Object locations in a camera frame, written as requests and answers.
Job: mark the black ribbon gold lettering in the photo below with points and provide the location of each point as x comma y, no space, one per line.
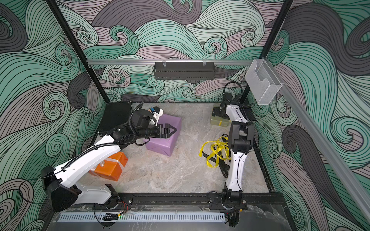
221,164

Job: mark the black frame post left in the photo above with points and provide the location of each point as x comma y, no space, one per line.
80,54

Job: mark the olive green gift box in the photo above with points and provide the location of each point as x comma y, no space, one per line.
226,122

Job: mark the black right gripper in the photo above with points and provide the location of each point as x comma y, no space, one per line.
217,109

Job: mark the black frame post right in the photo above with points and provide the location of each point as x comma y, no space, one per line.
276,27

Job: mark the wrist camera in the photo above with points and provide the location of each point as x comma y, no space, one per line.
228,97
144,118

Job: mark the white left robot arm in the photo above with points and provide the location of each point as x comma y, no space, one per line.
61,183

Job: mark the purple gift box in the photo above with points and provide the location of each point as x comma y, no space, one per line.
166,146

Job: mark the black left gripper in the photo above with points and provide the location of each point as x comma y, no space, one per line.
165,130

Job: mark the white ribbon on orange box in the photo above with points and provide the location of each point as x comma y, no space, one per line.
113,165

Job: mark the clear acrylic wall holder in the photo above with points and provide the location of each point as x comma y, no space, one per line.
262,78

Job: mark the black perforated wall tray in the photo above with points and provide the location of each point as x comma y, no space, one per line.
184,70

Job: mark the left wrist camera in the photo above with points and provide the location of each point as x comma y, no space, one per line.
144,118

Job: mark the black frame post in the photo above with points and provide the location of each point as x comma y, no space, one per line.
276,27
80,54

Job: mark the black case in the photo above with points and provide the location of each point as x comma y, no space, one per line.
114,114

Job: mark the white slotted cable duct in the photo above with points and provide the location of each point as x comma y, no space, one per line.
145,217

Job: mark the orange gift box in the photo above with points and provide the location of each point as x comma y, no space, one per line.
95,172

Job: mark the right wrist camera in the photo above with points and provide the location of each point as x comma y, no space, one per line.
228,97

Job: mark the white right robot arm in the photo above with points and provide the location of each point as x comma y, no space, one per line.
240,142

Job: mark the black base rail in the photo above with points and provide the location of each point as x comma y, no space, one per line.
211,200

